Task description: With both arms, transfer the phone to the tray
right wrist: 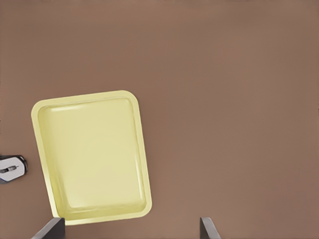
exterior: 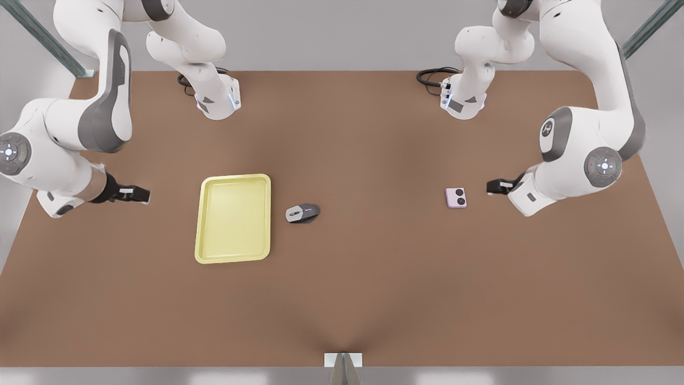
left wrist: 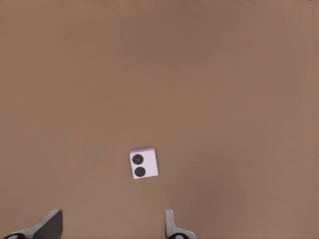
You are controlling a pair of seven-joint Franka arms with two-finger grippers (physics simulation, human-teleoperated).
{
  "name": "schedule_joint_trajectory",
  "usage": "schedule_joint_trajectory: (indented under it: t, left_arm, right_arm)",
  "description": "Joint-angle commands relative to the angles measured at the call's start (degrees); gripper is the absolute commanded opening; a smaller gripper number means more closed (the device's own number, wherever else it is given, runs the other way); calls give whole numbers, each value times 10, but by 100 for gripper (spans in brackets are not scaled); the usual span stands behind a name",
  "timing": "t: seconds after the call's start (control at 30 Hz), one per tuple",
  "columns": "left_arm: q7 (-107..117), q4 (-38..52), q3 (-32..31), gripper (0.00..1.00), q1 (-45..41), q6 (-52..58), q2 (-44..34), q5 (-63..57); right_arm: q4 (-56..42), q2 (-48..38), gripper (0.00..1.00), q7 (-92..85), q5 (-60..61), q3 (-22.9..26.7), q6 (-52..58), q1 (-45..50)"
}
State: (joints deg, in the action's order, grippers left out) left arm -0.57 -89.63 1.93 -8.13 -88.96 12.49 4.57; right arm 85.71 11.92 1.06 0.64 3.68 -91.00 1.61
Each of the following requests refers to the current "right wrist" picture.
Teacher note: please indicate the white and black computer mouse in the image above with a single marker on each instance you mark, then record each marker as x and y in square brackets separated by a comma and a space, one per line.
[11, 168]

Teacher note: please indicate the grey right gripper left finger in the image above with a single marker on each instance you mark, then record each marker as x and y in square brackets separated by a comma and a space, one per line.
[51, 230]

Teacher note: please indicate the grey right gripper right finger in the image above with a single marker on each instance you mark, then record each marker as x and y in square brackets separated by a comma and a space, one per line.
[208, 229]

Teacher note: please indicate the pale yellow rectangular tray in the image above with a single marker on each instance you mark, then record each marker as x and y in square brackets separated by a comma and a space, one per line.
[91, 156]

